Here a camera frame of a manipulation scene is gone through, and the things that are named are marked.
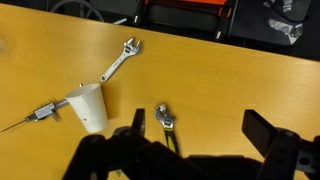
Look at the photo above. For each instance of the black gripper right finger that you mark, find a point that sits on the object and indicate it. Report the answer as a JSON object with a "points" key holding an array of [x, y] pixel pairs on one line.
{"points": [[284, 151]]}

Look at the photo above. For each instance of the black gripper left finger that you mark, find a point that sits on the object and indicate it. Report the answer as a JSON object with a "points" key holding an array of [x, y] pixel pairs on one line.
{"points": [[96, 156]]}

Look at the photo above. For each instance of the white paper cup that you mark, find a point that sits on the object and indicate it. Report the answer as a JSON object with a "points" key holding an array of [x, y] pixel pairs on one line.
{"points": [[88, 103]]}

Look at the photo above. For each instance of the grey digital caliper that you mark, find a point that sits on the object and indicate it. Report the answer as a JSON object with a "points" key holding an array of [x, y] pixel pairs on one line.
{"points": [[42, 113]]}

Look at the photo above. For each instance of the black-handled adjustable wrench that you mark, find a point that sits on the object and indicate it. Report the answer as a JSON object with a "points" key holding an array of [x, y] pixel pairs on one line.
{"points": [[167, 120]]}

